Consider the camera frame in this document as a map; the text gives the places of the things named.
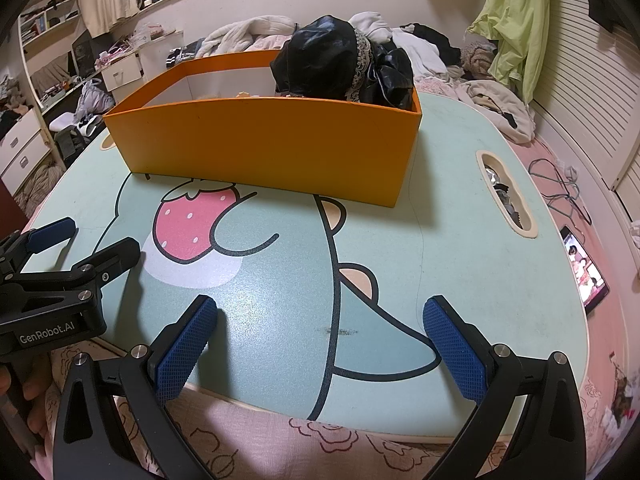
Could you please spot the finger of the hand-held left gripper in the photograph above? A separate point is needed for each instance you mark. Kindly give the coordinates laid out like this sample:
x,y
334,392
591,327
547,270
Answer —
x,y
117,255
50,234

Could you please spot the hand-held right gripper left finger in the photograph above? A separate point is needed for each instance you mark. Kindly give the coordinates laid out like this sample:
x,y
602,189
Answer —
x,y
182,355

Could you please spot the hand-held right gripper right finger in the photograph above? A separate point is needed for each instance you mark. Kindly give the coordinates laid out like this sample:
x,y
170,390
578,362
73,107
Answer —
x,y
455,355

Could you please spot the orange cardboard box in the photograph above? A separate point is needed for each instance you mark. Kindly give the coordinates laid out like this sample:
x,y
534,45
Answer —
x,y
260,150

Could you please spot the person's left hand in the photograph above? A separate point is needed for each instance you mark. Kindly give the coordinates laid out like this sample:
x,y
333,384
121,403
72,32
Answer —
x,y
36,405

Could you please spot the white drawer cabinet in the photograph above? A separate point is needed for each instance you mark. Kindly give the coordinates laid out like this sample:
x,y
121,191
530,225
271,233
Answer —
x,y
22,150

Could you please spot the grey plastic bag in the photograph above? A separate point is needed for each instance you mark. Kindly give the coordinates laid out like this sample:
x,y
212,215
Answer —
x,y
92,100

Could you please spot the smartphone with lit screen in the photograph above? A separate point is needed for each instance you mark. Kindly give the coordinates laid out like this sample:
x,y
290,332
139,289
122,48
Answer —
x,y
585,270

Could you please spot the crumpled foil wrappers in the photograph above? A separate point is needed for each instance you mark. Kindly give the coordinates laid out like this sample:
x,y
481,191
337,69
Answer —
x,y
502,190

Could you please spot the small white drawer unit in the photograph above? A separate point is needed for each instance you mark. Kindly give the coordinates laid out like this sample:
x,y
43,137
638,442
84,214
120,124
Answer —
x,y
120,72

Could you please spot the black monitor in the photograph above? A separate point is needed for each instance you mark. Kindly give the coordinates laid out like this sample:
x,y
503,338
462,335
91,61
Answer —
x,y
84,60

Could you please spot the white side cabinet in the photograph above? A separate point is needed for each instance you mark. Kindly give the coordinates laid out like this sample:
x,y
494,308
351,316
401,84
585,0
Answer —
x,y
160,55

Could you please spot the black white striped cloth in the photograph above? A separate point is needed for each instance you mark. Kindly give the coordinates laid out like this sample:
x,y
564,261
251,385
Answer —
x,y
185,55

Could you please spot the white fleece blanket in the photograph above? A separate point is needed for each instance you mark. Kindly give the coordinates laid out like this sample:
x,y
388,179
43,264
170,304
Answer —
x,y
240,35

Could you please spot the beige crumpled garment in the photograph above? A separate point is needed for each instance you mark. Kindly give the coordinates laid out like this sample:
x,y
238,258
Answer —
x,y
500,105

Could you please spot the pale pink floral quilt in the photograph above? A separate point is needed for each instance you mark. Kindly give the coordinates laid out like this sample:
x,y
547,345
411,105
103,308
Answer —
x,y
267,44

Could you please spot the black shiny bag with lace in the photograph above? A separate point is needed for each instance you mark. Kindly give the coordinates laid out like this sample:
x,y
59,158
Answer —
x,y
325,55

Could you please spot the white crumpled shirt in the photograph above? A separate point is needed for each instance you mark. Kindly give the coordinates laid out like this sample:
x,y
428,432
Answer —
x,y
425,60

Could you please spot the white louvered closet doors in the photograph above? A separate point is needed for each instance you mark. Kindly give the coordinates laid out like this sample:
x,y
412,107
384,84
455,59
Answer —
x,y
585,85

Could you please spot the brown fuzzy garment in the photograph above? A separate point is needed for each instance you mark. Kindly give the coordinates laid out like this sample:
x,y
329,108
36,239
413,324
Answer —
x,y
477,55

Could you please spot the black crumpled garment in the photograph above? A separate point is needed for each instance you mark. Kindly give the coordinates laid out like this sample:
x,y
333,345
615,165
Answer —
x,y
435,42

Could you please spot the light green hanging garment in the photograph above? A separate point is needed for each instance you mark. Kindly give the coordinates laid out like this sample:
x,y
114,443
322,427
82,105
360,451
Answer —
x,y
515,25

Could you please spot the white hooded garment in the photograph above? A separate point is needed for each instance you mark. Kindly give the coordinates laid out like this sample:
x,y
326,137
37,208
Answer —
x,y
372,25

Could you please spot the black hanging garment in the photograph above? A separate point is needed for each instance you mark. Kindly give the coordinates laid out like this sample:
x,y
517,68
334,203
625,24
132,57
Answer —
x,y
607,5

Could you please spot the white wall shelf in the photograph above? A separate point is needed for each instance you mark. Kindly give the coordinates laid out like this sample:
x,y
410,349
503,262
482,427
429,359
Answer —
x,y
47,20

